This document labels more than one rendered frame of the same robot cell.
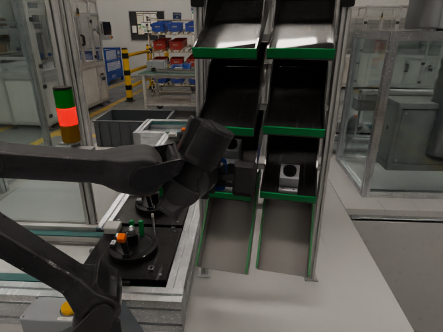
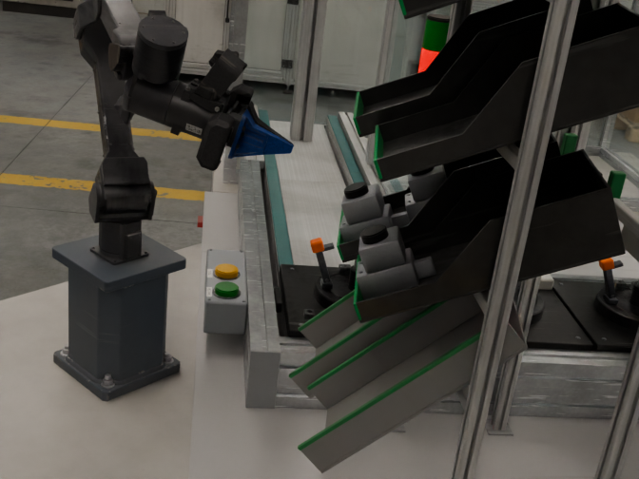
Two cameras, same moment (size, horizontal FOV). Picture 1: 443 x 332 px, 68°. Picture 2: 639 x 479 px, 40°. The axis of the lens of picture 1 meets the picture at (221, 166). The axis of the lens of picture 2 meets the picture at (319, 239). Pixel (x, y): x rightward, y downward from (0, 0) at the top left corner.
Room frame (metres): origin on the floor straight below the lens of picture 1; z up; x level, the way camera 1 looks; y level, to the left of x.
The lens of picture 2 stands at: (0.46, -1.01, 1.63)
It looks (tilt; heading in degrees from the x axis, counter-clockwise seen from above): 23 degrees down; 78
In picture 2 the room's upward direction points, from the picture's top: 7 degrees clockwise
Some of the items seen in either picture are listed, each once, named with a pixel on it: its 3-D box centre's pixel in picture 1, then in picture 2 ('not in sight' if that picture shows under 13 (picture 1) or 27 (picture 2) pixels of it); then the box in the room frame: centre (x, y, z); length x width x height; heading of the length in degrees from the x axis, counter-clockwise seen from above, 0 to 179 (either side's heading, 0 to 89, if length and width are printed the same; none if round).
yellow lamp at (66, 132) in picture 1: (70, 132); not in sight; (0.92, 0.44, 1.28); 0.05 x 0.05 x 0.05
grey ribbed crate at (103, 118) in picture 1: (137, 127); not in sight; (2.87, 0.76, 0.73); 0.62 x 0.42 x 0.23; 87
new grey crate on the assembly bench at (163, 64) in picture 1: (157, 65); not in sight; (6.46, 1.21, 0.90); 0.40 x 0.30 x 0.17; 175
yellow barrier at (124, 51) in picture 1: (150, 67); not in sight; (9.18, 1.90, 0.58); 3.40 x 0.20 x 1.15; 173
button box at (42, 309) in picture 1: (72, 317); (224, 289); (0.58, 0.35, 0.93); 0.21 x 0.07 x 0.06; 87
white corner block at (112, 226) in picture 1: (113, 229); not in sight; (0.90, 0.35, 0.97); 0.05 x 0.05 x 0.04; 87
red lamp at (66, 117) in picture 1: (67, 115); (434, 64); (0.92, 0.44, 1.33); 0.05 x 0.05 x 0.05
